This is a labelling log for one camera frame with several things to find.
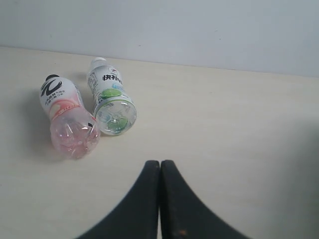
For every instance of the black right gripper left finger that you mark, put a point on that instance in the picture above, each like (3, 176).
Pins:
(136, 216)

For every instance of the pink peach drink bottle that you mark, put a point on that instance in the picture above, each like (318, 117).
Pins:
(74, 131)

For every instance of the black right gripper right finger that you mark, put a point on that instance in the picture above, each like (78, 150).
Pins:
(183, 215)

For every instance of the lime drink bottle white label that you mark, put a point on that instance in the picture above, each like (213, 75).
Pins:
(113, 109)

